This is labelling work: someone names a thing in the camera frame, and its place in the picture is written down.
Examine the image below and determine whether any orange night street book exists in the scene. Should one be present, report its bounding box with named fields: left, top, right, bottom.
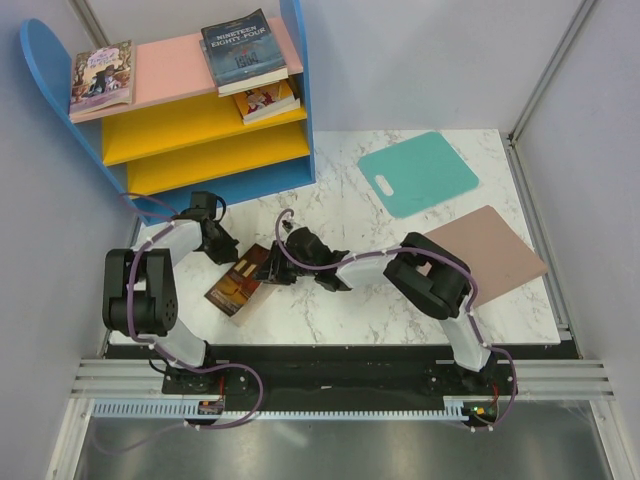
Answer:
left=204, top=244, right=276, bottom=327

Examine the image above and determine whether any Nineteen Eighty-Four dark book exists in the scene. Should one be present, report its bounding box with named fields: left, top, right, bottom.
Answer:
left=201, top=9, right=288, bottom=97

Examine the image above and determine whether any purple illustrated paperback book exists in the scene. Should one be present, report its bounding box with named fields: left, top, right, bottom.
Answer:
left=69, top=40, right=136, bottom=123

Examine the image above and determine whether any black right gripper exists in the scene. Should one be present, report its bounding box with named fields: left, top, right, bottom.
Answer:
left=252, top=240, right=317, bottom=286

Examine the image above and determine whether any aluminium frame rail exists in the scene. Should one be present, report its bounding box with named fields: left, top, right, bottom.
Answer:
left=515, top=359, right=614, bottom=401

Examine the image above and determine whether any white slotted cable duct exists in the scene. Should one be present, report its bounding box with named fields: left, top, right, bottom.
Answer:
left=91, top=398, right=477, bottom=421

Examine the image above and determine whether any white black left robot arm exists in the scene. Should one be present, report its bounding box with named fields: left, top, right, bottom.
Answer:
left=102, top=191, right=239, bottom=393

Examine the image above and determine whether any blue pink yellow bookshelf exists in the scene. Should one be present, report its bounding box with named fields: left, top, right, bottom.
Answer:
left=20, top=1, right=315, bottom=224

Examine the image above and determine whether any Roald Dahl Charlie book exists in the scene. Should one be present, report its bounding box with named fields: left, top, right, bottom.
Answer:
left=232, top=80, right=301, bottom=125

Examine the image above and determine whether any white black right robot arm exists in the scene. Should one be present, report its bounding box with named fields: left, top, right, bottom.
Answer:
left=253, top=227, right=496, bottom=394

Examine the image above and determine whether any pink brown file folder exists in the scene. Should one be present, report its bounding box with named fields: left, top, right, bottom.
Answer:
left=426, top=205, right=547, bottom=306

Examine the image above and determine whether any red castle cover book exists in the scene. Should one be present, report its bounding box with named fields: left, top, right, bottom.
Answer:
left=199, top=39, right=217, bottom=89

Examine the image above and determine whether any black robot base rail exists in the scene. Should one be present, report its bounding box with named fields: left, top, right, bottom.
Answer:
left=107, top=342, right=584, bottom=416

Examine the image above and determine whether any teal plastic file folder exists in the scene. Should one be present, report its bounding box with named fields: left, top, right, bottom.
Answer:
left=358, top=132, right=480, bottom=218

